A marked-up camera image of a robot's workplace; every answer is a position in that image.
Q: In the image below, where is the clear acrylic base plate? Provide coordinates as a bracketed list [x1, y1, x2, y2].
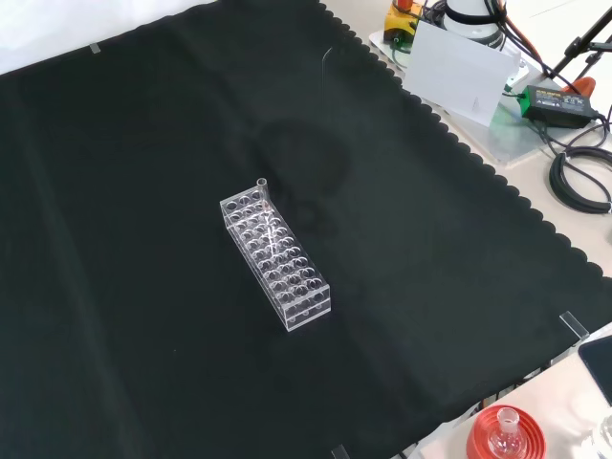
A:
[367, 28, 566, 167]

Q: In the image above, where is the black power adapter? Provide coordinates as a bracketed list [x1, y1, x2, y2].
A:
[519, 84, 605, 130]

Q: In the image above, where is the pale white board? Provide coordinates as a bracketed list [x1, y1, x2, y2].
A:
[404, 19, 522, 128]

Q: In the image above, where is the orange cable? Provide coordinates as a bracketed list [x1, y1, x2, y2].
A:
[499, 7, 544, 66]

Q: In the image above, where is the black scalloped bench cloth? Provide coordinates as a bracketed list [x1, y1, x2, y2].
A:
[0, 0, 612, 459]

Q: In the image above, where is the clear round-bottom flask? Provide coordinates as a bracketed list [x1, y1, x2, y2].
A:
[487, 407, 526, 459]

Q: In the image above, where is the dark tablet screen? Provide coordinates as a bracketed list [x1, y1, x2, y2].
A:
[577, 334, 612, 408]

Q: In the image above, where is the black tripod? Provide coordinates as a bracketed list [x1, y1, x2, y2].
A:
[549, 0, 612, 93]

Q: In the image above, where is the green cable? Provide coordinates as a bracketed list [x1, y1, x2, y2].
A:
[389, 36, 410, 66]

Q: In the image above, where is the clear glass vessel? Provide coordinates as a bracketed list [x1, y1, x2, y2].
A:
[591, 414, 612, 459]

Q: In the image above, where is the clear acrylic test tube rack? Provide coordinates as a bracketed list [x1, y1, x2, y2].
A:
[219, 188, 333, 334]

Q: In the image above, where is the red ring flask stand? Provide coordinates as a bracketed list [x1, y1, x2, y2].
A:
[465, 404, 547, 459]

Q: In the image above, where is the clear glass test tube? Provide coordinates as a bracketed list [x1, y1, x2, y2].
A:
[255, 177, 281, 262]

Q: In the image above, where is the coiled black cable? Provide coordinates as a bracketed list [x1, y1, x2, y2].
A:
[548, 146, 612, 214]

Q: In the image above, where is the yellow stop button box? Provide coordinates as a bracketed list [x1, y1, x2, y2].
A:
[384, 0, 426, 45]

